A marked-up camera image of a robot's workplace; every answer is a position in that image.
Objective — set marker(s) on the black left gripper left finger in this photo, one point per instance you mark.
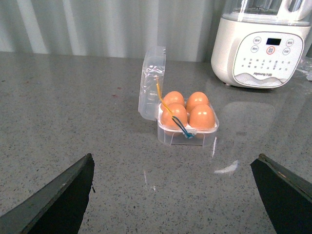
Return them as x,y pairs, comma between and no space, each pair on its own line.
58,207

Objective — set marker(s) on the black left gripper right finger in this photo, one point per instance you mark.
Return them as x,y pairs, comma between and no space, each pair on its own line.
287,197

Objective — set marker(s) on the brown egg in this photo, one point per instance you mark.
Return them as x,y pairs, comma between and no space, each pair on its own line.
178,111
196,99
202,117
174,97

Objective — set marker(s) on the clear plastic egg box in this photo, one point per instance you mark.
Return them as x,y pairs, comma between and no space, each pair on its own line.
151,104

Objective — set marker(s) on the brown egg in box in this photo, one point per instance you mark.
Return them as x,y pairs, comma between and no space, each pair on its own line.
196,99
178,111
174,97

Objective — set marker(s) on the blue rubber band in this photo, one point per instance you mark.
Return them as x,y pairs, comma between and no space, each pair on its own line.
182,127

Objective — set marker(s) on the clear plastic bag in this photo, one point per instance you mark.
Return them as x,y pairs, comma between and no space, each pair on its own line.
305,67

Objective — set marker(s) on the cream soy milk maker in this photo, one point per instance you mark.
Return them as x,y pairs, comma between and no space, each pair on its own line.
259,43

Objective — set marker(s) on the grey curtain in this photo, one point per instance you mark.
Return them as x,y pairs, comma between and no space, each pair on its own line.
110,28

